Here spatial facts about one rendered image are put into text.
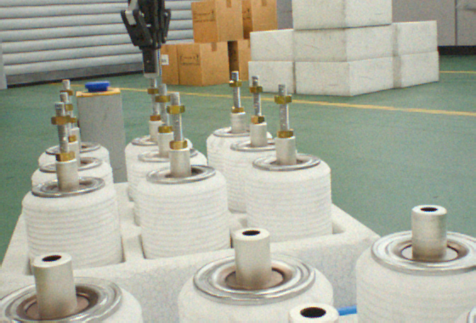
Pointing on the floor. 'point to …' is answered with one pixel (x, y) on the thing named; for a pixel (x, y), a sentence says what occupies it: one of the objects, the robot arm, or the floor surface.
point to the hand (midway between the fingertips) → (151, 64)
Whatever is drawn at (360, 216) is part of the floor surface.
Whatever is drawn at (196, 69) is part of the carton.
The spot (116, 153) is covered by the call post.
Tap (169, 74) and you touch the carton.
